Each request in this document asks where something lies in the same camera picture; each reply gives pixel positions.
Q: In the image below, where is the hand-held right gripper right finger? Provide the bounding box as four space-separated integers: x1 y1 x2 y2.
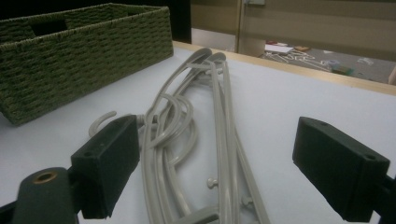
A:
292 116 396 224

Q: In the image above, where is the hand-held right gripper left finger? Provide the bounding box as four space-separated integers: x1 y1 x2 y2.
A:
12 114 140 224

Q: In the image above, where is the green woven basket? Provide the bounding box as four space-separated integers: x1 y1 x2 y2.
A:
0 3 175 126

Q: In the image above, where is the small green box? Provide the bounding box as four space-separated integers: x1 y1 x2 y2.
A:
331 63 355 77

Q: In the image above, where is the white flat board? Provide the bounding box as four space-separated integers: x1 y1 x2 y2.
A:
264 44 294 55

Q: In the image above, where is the light wooden post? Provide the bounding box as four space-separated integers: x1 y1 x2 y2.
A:
235 0 267 58

